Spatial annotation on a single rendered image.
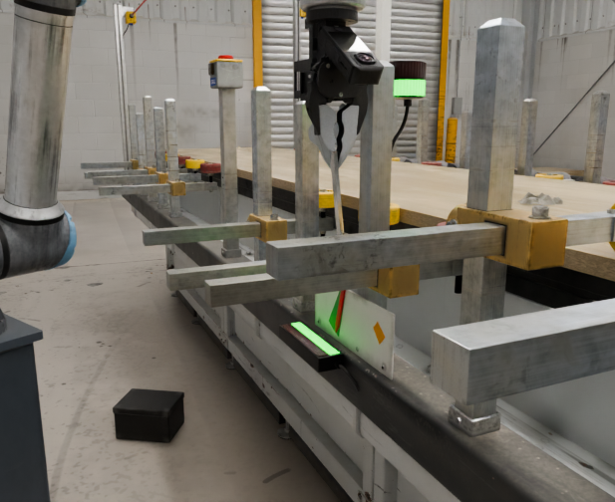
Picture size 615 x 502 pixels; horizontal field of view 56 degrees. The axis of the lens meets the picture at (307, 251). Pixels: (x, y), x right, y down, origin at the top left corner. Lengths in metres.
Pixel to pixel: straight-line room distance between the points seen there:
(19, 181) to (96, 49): 7.31
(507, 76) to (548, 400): 0.50
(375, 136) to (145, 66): 7.94
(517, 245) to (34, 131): 1.06
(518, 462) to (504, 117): 0.38
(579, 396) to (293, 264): 0.53
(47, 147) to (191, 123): 7.42
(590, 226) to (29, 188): 1.14
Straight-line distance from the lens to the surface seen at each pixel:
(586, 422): 0.93
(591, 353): 0.35
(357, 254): 0.54
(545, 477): 0.70
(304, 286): 0.80
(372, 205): 0.87
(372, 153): 0.86
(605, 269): 0.82
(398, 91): 0.88
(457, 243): 0.60
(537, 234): 0.62
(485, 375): 0.30
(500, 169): 0.67
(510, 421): 0.97
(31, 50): 1.36
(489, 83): 0.67
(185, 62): 8.82
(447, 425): 0.77
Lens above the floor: 1.07
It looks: 13 degrees down
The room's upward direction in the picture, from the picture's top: straight up
